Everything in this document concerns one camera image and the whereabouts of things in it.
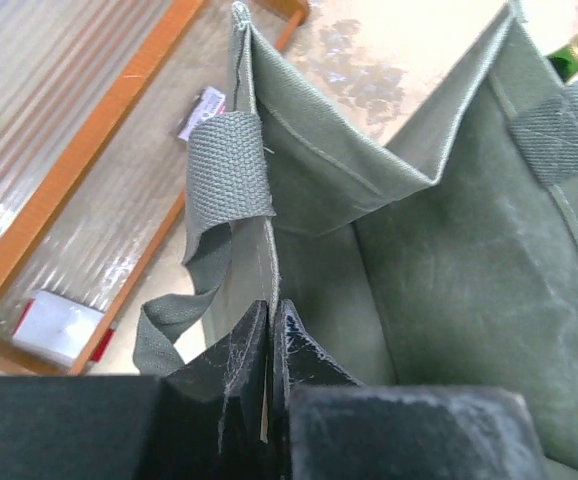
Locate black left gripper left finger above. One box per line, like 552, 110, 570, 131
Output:
157, 300, 273, 479

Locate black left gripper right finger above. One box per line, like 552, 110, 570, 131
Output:
272, 299, 361, 479

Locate green canvas tote bag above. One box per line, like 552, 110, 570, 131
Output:
133, 1, 578, 478

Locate orange wooden shoe rack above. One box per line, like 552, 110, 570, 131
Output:
0, 0, 313, 377

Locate small white label packet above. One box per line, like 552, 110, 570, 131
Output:
175, 86, 226, 142

